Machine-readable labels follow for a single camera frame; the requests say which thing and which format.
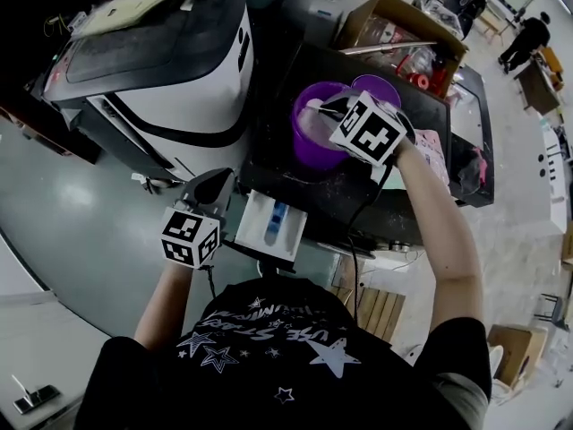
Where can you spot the white detergent drawer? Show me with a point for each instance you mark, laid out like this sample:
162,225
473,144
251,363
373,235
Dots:
255,222

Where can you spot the wooden table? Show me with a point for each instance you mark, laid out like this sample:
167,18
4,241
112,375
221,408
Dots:
537,83

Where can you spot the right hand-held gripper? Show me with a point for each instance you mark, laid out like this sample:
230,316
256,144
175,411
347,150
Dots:
376,137

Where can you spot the person's left forearm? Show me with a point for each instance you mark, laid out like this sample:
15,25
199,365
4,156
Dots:
163,303

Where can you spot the purple plastic bucket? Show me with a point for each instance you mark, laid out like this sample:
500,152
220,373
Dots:
313,150

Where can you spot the black metal stool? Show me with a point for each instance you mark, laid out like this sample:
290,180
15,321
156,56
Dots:
555,303

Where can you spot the white cabinet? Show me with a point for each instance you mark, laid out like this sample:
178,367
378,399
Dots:
555,213

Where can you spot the large open cardboard box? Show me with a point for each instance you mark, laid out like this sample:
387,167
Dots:
403,11

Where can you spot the silver metal bar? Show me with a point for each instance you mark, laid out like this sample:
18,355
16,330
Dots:
389,46

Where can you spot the white plastic spoon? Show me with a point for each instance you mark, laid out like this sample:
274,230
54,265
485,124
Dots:
314,104

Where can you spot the black star print t-shirt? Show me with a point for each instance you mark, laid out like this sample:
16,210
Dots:
268,374

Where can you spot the small cardboard box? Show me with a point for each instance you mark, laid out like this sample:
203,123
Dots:
515,352

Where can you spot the person's right forearm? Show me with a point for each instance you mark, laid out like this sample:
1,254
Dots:
438,231

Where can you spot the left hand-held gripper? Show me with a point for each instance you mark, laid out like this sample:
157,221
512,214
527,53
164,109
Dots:
188,235

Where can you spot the white powder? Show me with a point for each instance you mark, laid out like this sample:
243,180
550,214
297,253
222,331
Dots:
313,126

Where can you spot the white and black machine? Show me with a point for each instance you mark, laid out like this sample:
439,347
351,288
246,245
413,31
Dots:
192,119

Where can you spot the red plastic piece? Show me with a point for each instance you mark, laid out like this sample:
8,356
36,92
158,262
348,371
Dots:
421,79

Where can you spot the black washing machine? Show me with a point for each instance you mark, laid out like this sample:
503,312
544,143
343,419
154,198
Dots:
313,195

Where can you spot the white round container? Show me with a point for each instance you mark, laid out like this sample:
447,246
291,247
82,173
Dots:
496,361
416,354

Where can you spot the purple bucket lid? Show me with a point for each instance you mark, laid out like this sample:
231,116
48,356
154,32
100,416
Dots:
380,85

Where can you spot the pink packet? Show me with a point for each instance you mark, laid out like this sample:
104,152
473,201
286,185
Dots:
432,155

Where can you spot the flat shaped panel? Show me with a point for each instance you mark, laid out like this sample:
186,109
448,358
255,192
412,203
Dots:
134,2

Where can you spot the wooden slatted pallet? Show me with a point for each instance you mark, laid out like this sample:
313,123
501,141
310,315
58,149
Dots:
380,312

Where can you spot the printed cardboard box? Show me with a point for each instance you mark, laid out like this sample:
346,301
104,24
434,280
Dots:
568,249

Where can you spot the pink cloth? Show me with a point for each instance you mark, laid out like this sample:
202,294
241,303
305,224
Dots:
479,159

